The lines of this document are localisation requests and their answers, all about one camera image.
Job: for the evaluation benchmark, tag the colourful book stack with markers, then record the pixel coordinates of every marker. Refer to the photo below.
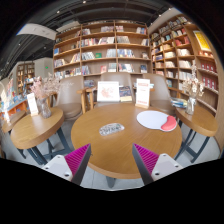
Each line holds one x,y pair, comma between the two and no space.
179,102

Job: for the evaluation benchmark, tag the round wooden side table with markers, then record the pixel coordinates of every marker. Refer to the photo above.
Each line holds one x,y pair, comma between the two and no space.
33,130
198,120
13,121

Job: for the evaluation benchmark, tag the transparent computer mouse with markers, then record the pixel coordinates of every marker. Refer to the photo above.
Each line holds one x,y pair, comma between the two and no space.
111,129

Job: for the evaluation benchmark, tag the white framed picture board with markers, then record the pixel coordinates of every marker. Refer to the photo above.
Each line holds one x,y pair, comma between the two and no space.
108,91

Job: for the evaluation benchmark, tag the curved wooden bookshelf unit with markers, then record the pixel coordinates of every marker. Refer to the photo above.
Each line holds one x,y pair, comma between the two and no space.
180,53

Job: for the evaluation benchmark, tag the white mouse pad red rest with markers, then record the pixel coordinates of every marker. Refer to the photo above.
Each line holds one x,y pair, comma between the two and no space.
151,119

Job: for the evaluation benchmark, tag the beige upholstered armchair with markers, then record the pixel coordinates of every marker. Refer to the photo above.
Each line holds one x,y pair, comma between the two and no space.
161,90
70,96
115,77

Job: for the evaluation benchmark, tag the wide wooden bookshelf unit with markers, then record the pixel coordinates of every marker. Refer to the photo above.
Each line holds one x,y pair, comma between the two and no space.
100,46

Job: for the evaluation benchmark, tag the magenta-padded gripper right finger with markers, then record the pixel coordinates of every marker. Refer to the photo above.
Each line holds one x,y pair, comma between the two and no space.
148,160

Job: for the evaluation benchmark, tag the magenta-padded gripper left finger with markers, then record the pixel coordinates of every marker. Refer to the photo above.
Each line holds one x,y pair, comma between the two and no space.
75,160

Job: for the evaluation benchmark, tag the glass vase white dried flowers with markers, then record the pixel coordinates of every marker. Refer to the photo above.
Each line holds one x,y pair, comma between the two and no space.
191,105

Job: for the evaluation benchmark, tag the glass vase pink dried flowers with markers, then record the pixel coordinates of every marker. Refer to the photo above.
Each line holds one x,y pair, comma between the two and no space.
44,106

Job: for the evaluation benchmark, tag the low book display stand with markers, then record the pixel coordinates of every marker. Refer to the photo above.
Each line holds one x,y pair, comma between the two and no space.
11,100

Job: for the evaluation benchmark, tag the white red standing sign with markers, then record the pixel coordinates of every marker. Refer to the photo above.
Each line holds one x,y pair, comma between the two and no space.
142,92

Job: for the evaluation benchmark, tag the dark cover book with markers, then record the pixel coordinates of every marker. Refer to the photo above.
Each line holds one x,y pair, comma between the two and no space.
125,92

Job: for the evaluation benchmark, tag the small distant bookshelf unit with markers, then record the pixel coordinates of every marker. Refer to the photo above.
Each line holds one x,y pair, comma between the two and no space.
25,75

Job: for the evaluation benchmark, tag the small white table sign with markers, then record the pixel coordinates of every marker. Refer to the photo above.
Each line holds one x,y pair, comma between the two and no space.
32,104

